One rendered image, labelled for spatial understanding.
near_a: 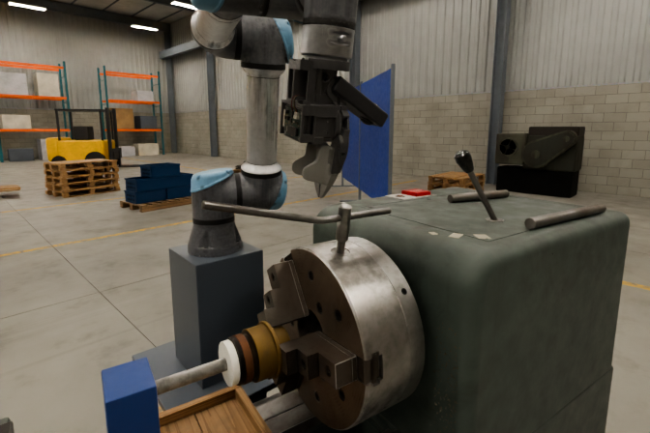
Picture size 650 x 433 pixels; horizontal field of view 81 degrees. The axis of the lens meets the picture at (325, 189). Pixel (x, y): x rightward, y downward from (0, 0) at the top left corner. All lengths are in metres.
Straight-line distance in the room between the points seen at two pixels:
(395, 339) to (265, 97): 0.67
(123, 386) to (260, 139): 0.66
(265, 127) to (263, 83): 0.11
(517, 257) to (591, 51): 10.24
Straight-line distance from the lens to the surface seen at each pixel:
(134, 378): 0.63
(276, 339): 0.65
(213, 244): 1.09
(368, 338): 0.60
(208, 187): 1.07
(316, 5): 0.56
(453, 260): 0.66
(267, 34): 1.00
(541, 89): 10.91
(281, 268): 0.71
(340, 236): 0.64
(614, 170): 10.60
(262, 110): 1.03
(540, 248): 0.77
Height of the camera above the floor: 1.44
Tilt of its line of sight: 9 degrees down
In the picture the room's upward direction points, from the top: straight up
